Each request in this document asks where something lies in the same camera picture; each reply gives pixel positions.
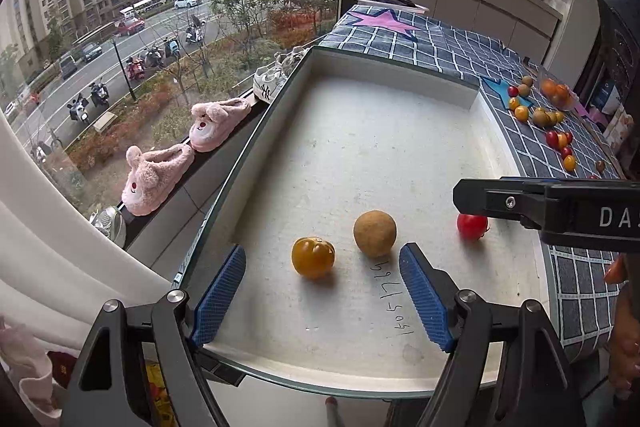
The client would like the white curtain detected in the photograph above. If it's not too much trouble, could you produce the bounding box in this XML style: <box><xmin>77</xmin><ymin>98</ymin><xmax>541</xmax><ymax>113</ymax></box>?
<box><xmin>0</xmin><ymin>107</ymin><xmax>173</xmax><ymax>348</ymax></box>

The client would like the white foam tray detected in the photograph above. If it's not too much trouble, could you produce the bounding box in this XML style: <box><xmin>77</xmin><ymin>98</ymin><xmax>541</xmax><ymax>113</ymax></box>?
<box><xmin>177</xmin><ymin>46</ymin><xmax>551</xmax><ymax>400</ymax></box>

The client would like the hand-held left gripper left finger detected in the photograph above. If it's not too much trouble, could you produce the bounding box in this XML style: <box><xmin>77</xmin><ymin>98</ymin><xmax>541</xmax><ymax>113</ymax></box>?
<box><xmin>60</xmin><ymin>244</ymin><xmax>247</xmax><ymax>427</ymax></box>

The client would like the red cherry tomato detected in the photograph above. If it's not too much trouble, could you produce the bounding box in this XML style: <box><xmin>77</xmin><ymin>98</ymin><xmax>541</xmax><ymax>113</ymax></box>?
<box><xmin>456</xmin><ymin>213</ymin><xmax>489</xmax><ymax>242</ymax></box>

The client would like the pink basin with dark cloth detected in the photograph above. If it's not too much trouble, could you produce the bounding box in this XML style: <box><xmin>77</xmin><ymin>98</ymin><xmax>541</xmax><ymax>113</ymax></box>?
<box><xmin>354</xmin><ymin>0</ymin><xmax>431</xmax><ymax>12</ymax></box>

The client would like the pink plush slipper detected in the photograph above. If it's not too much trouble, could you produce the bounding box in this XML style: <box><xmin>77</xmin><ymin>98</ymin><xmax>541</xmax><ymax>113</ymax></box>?
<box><xmin>190</xmin><ymin>98</ymin><xmax>252</xmax><ymax>152</ymax></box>
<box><xmin>121</xmin><ymin>143</ymin><xmax>196</xmax><ymax>216</ymax></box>

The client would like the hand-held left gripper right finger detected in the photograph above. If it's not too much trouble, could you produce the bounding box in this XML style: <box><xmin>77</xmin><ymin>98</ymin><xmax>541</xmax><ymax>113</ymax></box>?
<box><xmin>398</xmin><ymin>243</ymin><xmax>586</xmax><ymax>427</ymax></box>

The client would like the pink cloth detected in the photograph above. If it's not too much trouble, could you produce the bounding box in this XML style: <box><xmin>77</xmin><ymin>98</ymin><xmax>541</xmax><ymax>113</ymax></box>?
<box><xmin>0</xmin><ymin>317</ymin><xmax>61</xmax><ymax>418</ymax></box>

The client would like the white bus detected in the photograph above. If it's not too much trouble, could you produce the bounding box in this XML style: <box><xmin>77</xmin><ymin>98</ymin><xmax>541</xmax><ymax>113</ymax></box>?
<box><xmin>132</xmin><ymin>0</ymin><xmax>178</xmax><ymax>15</ymax></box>

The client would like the yellow cherry tomato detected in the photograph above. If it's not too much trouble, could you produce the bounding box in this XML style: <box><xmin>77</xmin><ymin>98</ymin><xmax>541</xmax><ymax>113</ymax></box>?
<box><xmin>291</xmin><ymin>236</ymin><xmax>336</xmax><ymax>280</ymax></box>

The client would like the brown round longan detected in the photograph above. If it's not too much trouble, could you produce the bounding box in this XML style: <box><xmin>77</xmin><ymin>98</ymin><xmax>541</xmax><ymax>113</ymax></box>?
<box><xmin>353</xmin><ymin>210</ymin><xmax>398</xmax><ymax>258</ymax></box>

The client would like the group of small tomatoes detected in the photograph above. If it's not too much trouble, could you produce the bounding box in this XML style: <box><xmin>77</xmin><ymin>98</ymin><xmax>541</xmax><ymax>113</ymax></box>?
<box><xmin>517</xmin><ymin>76</ymin><xmax>608</xmax><ymax>175</ymax></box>

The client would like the person's right hand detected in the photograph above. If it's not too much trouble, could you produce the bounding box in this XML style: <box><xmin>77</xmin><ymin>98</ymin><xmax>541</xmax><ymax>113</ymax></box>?
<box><xmin>604</xmin><ymin>254</ymin><xmax>640</xmax><ymax>400</ymax></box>

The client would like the white cabinet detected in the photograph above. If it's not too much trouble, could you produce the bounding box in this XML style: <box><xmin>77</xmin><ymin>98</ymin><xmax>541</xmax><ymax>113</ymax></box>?
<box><xmin>397</xmin><ymin>0</ymin><xmax>563</xmax><ymax>62</ymax></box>

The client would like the white blue printed box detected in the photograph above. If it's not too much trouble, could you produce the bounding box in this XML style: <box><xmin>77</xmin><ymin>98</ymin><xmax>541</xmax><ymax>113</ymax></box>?
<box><xmin>590</xmin><ymin>79</ymin><xmax>623</xmax><ymax>115</ymax></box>

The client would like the grey sneaker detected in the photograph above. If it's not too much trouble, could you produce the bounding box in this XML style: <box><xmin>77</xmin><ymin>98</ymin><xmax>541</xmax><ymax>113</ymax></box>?
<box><xmin>89</xmin><ymin>206</ymin><xmax>128</xmax><ymax>248</ymax></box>

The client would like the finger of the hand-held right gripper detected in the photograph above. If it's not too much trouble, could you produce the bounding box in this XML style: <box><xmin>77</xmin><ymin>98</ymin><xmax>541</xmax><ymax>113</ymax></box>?
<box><xmin>452</xmin><ymin>177</ymin><xmax>548</xmax><ymax>228</ymax></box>

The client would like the plastic bag of oranges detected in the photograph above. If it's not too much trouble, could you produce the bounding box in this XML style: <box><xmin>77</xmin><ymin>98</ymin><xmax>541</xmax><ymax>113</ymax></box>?
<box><xmin>539</xmin><ymin>76</ymin><xmax>578</xmax><ymax>112</ymax></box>

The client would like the white sneaker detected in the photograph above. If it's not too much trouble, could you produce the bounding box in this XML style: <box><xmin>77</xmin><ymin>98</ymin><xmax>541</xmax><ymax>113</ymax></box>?
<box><xmin>274</xmin><ymin>46</ymin><xmax>310</xmax><ymax>75</ymax></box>
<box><xmin>252</xmin><ymin>64</ymin><xmax>288</xmax><ymax>104</ymax></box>

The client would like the blue checkered cloth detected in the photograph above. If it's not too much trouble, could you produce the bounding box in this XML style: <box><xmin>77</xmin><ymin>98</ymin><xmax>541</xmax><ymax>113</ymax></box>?
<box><xmin>320</xmin><ymin>4</ymin><xmax>631</xmax><ymax>363</ymax></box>

